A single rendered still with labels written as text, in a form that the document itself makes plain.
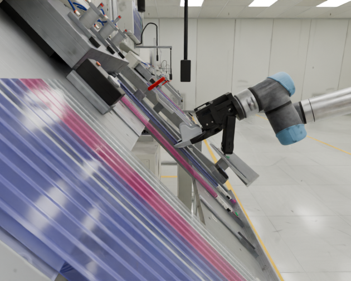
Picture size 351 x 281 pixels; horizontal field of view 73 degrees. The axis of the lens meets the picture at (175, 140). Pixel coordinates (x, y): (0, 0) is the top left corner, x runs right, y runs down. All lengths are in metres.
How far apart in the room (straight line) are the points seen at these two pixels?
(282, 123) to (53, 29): 0.56
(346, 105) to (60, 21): 0.74
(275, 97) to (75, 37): 0.50
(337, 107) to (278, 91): 0.21
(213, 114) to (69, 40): 0.39
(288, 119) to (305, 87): 8.61
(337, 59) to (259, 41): 2.66
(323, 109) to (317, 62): 8.65
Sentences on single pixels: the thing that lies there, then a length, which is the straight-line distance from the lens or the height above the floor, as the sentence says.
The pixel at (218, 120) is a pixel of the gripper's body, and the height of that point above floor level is 0.99.
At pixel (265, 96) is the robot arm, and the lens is 0.69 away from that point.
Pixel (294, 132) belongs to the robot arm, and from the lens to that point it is 0.71.
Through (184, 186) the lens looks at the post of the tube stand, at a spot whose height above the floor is 0.65.
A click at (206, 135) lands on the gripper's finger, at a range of 0.66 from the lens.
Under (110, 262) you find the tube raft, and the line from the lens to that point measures 0.18.
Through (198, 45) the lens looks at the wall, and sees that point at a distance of 8.28.
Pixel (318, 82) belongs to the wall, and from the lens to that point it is 9.52.
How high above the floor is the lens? 1.10
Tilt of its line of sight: 14 degrees down
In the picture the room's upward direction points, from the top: straight up
